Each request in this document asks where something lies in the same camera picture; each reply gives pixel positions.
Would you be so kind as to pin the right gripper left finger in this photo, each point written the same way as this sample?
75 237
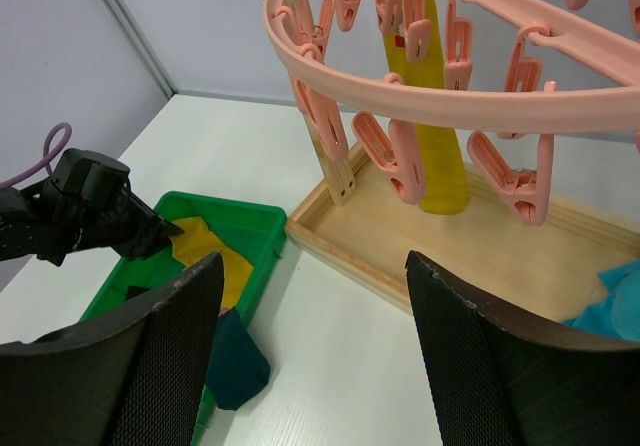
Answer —
133 375

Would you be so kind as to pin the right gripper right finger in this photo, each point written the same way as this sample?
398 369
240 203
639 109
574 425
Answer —
502 375

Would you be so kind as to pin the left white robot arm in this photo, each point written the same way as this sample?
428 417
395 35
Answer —
22 230

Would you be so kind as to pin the wooden clothes rack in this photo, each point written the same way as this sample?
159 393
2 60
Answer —
355 221

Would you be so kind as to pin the black sock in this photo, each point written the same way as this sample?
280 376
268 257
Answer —
135 291

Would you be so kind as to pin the pink round clip hanger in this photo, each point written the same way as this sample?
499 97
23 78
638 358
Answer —
565 75

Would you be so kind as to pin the green plastic tray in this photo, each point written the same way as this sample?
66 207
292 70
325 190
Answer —
254 231

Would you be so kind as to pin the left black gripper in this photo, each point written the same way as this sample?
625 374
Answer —
87 202

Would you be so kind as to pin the teal cloth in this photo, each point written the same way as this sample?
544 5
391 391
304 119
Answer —
617 315

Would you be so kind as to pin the dark teal sock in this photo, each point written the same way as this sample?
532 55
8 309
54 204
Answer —
238 370

